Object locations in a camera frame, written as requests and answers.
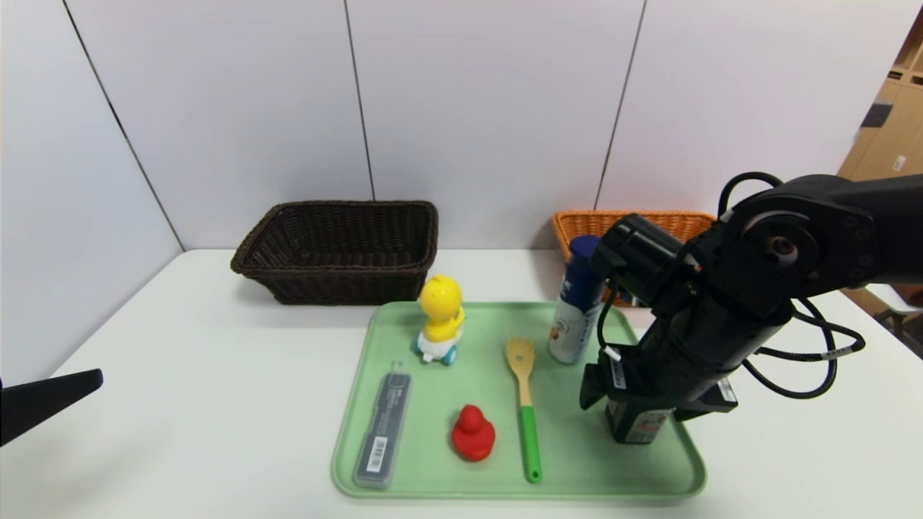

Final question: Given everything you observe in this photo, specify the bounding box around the red rubber duck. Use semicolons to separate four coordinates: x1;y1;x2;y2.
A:
451;404;496;462

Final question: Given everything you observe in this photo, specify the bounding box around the blue and white drink bottle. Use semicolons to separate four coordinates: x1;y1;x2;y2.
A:
549;235;606;364

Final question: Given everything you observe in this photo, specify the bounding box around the wooden cabinet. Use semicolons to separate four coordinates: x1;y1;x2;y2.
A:
836;7;923;181

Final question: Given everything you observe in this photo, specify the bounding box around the black drink carton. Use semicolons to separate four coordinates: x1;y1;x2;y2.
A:
606;399;677;445

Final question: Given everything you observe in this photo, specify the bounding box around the dark brown wicker basket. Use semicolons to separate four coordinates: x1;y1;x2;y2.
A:
230;200;439;306

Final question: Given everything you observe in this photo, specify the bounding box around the yellow pasta spoon green handle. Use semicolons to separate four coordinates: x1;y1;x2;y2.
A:
504;337;542;483

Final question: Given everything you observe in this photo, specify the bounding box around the orange wicker basket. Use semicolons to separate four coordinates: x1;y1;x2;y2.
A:
552;210;718;309

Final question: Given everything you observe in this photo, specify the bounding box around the yellow duck toy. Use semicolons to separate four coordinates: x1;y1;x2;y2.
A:
413;274;466;366

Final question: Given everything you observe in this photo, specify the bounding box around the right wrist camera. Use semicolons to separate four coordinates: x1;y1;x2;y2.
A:
591;213;697;307

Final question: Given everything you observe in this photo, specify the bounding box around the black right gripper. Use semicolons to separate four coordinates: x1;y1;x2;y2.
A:
579;296;795;445

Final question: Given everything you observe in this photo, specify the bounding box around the white side table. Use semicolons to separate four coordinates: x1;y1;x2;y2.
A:
858;283;923;318

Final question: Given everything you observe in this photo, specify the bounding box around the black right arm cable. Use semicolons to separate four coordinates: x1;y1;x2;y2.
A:
717;172;866;401

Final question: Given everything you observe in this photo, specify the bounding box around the light green plastic tray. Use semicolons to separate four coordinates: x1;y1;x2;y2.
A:
331;301;707;500

